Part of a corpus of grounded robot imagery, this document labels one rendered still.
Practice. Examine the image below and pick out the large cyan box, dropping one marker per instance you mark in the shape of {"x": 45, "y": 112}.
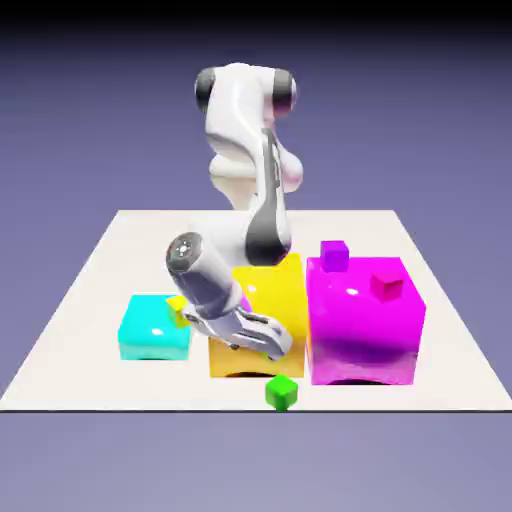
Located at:
{"x": 148, "y": 324}

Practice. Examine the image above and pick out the small crimson cube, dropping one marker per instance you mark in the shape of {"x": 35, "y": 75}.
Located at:
{"x": 386, "y": 288}

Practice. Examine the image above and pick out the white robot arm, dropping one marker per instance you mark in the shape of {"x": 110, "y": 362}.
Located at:
{"x": 236, "y": 120}

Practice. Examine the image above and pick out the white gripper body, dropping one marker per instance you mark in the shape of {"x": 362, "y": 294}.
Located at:
{"x": 256, "y": 338}

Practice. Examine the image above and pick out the small yellow cube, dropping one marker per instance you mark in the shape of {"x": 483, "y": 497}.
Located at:
{"x": 176, "y": 308}

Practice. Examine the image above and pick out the large yellow box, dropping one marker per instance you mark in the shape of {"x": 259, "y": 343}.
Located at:
{"x": 280, "y": 292}

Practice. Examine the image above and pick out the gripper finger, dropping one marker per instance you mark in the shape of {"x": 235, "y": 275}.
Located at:
{"x": 274, "y": 356}
{"x": 234, "y": 345}

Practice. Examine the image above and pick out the small green cube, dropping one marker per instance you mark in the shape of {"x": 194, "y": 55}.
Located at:
{"x": 281, "y": 392}

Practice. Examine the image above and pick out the large magenta box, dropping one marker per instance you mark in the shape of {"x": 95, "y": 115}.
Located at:
{"x": 360, "y": 332}

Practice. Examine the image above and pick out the small purple cube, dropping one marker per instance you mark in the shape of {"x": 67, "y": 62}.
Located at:
{"x": 334, "y": 256}

